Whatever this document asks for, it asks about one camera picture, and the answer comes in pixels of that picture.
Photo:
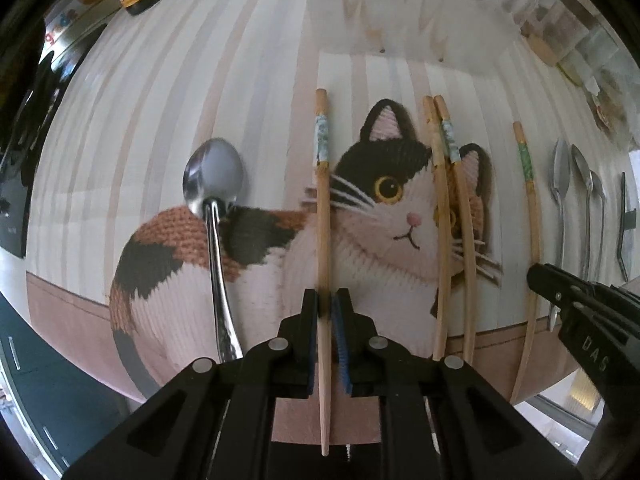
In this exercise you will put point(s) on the dark metal utensil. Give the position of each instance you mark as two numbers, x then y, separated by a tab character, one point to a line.
622	220

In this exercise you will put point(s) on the plain wooden chopstick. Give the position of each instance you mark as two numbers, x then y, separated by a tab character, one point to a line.
442	270

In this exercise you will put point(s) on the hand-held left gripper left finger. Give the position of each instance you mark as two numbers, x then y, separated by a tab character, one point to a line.
312	345

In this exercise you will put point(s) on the large steel spoon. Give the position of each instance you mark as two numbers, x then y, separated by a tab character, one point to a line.
215	170

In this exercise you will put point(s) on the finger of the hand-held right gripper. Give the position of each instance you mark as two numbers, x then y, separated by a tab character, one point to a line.
555	282

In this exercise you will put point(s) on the wooden chopstick with green band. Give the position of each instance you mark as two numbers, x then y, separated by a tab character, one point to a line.
536	230

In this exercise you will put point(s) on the cat print placemat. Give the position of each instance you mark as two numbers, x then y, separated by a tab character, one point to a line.
165	110

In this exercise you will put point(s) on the clear storage containers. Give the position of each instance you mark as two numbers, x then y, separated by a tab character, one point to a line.
580	35

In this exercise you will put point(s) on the wooden chopstick with pale band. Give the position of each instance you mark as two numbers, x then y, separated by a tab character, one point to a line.
470	270
324	210

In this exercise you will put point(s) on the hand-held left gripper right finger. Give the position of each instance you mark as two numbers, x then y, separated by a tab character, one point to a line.
342	345

